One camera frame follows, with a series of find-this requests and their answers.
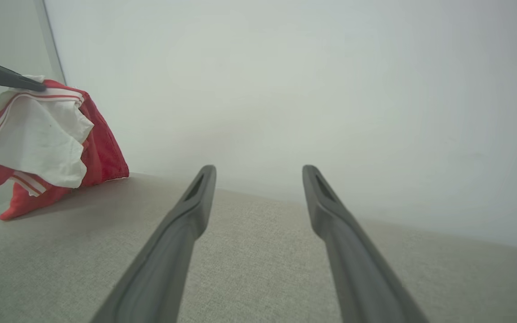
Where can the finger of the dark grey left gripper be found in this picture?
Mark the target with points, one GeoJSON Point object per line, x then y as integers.
{"type": "Point", "coordinates": [2, 75]}

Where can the grey wall trim strip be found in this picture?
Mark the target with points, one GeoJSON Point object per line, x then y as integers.
{"type": "Point", "coordinates": [53, 45]}

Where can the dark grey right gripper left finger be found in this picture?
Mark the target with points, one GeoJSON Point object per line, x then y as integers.
{"type": "Point", "coordinates": [164, 264]}

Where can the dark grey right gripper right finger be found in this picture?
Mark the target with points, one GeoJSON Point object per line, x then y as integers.
{"type": "Point", "coordinates": [357, 269]}

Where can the red and white basketball jersey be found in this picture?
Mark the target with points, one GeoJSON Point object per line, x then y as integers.
{"type": "Point", "coordinates": [101, 152]}

